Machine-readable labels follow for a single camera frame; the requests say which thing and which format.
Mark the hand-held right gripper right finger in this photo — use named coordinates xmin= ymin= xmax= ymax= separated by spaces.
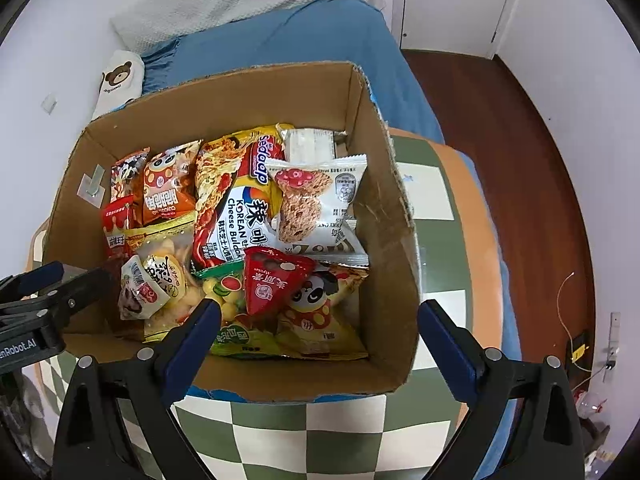
xmin=417 ymin=299 xmax=586 ymax=480

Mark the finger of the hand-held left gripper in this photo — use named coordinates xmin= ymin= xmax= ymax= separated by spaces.
xmin=0 ymin=266 xmax=119 ymax=324
xmin=0 ymin=261 xmax=69 ymax=304

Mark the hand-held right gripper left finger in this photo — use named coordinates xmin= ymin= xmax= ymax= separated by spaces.
xmin=52 ymin=297 xmax=223 ymax=480

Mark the clear bag of yellow puffs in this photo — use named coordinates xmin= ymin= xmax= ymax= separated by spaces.
xmin=124 ymin=224 xmax=202 ymax=343

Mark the green fruit print candy packet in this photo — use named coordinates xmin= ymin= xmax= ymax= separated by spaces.
xmin=191 ymin=265 xmax=282 ymax=359

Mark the small white yellow snack packet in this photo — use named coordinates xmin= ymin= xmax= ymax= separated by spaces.
xmin=118 ymin=254 xmax=188 ymax=322

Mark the red triangular snack packet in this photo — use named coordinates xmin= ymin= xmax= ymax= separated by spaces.
xmin=243 ymin=245 xmax=318 ymax=318

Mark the brown cardboard box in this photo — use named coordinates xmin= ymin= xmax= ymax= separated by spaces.
xmin=42 ymin=61 xmax=424 ymax=405

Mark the orange striped panda snack packet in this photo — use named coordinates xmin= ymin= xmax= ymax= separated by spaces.
xmin=110 ymin=146 xmax=152 ymax=204

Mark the white packet brown lettering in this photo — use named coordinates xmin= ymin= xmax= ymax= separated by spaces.
xmin=272 ymin=219 xmax=372 ymax=268

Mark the red yellow instant noodle packet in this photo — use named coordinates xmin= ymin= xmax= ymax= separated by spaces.
xmin=191 ymin=124 xmax=297 ymax=272

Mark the white oat biscuit packet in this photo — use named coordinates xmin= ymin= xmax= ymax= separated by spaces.
xmin=266 ymin=154 xmax=369 ymax=257

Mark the cream snack bar packet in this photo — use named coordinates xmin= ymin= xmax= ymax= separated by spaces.
xmin=276 ymin=127 xmax=337 ymax=164

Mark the clear tape strip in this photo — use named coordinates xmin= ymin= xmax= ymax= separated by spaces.
xmin=76 ymin=164 xmax=107 ymax=202

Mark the orange panda packet white lettering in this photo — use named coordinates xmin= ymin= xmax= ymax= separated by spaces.
xmin=141 ymin=139 xmax=204 ymax=227

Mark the yellow panda snack packet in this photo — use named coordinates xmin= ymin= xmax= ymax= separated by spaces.
xmin=274 ymin=261 xmax=372 ymax=361

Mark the black yellow charger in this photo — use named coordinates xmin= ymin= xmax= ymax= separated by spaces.
xmin=569 ymin=329 xmax=592 ymax=362

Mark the green white checked blanket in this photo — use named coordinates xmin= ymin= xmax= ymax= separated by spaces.
xmin=31 ymin=127 xmax=505 ymax=480

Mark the white bear print pillow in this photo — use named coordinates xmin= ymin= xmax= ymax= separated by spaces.
xmin=91 ymin=49 xmax=147 ymax=122

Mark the blue bed sheet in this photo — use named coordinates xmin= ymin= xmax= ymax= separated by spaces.
xmin=139 ymin=0 xmax=447 ymax=147

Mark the white door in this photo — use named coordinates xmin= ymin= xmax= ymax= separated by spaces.
xmin=391 ymin=0 xmax=527 ymax=59

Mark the thin white cable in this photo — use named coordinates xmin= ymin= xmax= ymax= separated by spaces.
xmin=556 ymin=270 xmax=609 ymax=387

